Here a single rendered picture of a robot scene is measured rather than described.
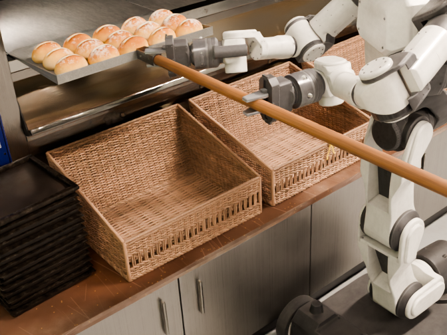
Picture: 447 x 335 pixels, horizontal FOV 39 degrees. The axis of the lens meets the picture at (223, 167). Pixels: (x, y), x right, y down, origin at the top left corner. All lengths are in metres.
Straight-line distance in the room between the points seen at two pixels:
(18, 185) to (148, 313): 0.55
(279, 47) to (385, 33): 0.37
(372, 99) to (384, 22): 0.34
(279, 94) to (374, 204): 0.65
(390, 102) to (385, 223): 0.71
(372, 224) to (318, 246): 0.45
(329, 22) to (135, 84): 0.74
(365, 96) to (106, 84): 1.10
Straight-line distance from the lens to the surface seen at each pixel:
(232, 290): 2.25
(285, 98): 1.57
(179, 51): 1.86
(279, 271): 2.39
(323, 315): 2.39
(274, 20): 2.71
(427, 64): 1.46
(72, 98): 2.21
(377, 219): 2.08
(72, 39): 2.03
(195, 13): 2.42
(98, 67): 1.88
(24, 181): 1.97
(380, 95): 1.42
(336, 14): 2.00
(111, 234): 1.96
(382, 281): 2.32
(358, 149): 1.34
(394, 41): 1.72
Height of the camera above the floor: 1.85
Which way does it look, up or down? 30 degrees down
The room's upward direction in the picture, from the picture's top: 3 degrees counter-clockwise
